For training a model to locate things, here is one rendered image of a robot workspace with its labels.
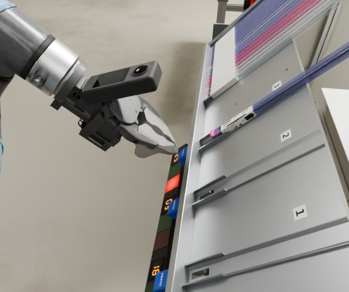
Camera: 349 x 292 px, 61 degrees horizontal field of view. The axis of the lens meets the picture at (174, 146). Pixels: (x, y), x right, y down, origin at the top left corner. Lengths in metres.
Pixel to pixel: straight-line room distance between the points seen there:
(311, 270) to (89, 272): 0.99
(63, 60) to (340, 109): 0.66
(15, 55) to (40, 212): 1.01
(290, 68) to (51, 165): 1.27
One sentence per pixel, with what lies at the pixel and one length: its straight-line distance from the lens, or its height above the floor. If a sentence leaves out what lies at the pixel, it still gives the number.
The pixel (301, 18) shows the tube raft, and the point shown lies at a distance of 0.56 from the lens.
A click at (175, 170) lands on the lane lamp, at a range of 0.55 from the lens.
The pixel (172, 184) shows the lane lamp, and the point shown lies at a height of 0.66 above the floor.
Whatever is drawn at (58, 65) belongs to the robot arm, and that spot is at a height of 0.87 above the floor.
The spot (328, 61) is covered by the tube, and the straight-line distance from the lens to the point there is 0.42.
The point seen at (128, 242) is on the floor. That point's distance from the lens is 1.23.
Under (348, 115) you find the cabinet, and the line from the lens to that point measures 0.85.
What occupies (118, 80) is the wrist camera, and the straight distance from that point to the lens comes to 0.43.
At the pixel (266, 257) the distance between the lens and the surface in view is 0.32.
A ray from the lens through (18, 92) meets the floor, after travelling 2.14.
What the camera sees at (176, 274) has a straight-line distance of 0.37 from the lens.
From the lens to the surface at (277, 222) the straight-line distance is 0.33.
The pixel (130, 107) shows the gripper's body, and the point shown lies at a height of 0.79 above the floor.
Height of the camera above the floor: 1.08
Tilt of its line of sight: 45 degrees down
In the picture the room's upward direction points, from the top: straight up
